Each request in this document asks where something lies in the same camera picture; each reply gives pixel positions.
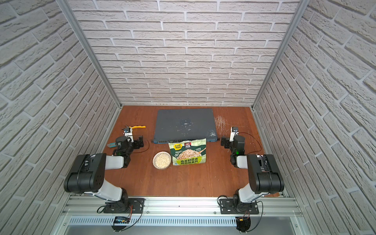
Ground white patterned breakfast bowl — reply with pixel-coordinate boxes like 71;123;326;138
152;151;172;170

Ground green oats bag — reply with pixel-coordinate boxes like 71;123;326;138
168;139;207;166

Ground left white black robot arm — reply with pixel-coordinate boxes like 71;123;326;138
63;136;144;209

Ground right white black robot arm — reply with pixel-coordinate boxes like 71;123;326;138
221;135;285;211

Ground teal utility knife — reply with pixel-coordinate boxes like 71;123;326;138
107;143;116;148

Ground left controller board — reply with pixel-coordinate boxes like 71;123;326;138
112;216;131;232

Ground controller board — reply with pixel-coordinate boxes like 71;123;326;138
236;217;251;233
112;216;131;232

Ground right controller board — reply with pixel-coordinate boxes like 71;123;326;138
236;217;251;233

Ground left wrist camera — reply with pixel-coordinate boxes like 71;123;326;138
123;127;134;142

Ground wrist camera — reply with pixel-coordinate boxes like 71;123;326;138
230;127;239;142
123;127;134;142

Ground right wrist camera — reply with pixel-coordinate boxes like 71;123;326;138
230;127;239;142

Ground yellow handled pliers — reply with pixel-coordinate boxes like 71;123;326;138
123;125;146;133

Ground grey network switch box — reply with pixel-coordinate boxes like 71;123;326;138
153;108;218;144

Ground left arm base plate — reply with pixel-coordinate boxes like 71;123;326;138
101;198;145;214

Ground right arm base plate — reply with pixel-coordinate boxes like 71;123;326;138
217;198;259;215

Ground aluminium front rail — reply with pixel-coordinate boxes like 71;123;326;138
61;196;303;217

